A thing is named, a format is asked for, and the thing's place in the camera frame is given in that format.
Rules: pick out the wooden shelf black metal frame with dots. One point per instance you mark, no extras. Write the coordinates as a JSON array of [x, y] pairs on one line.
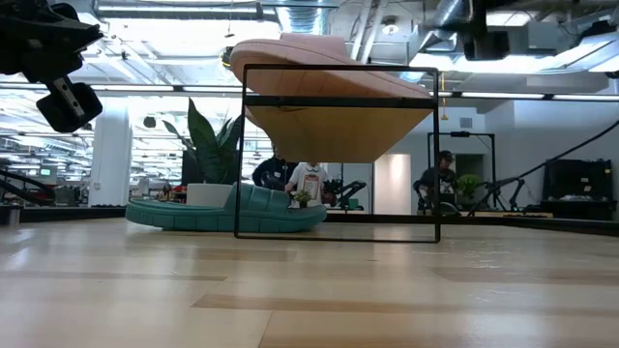
[[338, 135]]

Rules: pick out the grey metal can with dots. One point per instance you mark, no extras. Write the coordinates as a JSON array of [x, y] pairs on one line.
[[10, 215]]

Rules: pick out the small potted plant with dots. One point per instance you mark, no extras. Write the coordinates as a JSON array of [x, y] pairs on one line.
[[303, 197]]

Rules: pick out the snake plant white pot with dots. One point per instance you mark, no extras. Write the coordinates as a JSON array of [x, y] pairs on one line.
[[213, 150]]

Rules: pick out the corrugated ceiling duct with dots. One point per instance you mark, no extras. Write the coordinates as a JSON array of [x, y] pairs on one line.
[[303, 17]]

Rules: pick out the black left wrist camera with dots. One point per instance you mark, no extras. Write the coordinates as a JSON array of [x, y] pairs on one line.
[[72, 108]]

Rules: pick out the grey wall vent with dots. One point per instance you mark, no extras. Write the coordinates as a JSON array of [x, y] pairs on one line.
[[466, 123]]

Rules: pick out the person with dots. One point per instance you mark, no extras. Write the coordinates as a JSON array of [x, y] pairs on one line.
[[309, 183], [437, 179], [271, 176]]

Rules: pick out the long ceiling light strip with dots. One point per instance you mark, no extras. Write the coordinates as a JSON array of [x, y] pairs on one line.
[[508, 95]]

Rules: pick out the bushy green potted plant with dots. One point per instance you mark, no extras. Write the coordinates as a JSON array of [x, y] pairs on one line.
[[468, 184]]

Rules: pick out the round black ceiling speaker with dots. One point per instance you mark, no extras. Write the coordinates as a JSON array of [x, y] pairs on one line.
[[150, 122]]

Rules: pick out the white round pillar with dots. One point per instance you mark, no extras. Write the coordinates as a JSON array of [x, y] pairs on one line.
[[110, 159]]

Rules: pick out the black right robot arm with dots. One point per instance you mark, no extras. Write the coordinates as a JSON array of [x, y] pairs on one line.
[[479, 14]]

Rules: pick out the black aluminium table frame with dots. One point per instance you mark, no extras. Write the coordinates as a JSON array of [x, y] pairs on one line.
[[72, 213]]

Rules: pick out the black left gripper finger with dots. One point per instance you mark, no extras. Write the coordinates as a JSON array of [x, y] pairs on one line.
[[72, 34]]

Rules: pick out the background black robot arm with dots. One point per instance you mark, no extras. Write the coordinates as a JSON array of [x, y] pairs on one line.
[[503, 183], [350, 191]]

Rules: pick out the silver ceiling duct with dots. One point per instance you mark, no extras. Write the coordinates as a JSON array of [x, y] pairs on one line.
[[442, 19]]

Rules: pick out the pink slide sandal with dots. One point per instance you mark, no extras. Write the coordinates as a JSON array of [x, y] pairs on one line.
[[290, 82]]

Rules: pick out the black metal stand frame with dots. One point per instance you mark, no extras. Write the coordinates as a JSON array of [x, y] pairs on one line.
[[459, 134]]

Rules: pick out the dark background monitor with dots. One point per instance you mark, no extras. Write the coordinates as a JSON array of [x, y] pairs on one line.
[[188, 169]]

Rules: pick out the dark curved bar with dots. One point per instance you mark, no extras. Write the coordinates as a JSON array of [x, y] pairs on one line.
[[29, 186]]

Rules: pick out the black cabinet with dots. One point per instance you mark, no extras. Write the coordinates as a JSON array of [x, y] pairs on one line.
[[575, 179]]

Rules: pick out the green slide sandal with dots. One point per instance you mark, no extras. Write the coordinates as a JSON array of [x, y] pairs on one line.
[[203, 220]]

